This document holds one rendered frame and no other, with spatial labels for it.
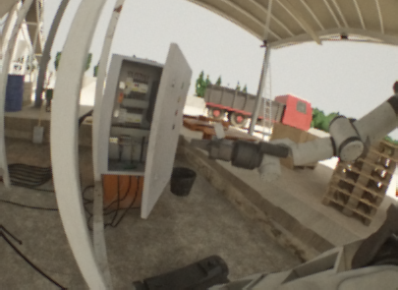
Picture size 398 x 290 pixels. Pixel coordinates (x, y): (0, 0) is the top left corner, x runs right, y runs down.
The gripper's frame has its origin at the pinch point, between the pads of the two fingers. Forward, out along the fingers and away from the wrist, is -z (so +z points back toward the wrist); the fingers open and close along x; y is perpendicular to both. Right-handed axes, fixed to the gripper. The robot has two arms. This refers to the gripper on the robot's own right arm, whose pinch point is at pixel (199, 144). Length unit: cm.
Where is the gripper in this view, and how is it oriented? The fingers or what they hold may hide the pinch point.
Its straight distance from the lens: 50.0
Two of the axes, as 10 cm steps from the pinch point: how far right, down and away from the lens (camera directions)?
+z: 9.7, 2.3, -0.3
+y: -2.2, 9.5, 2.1
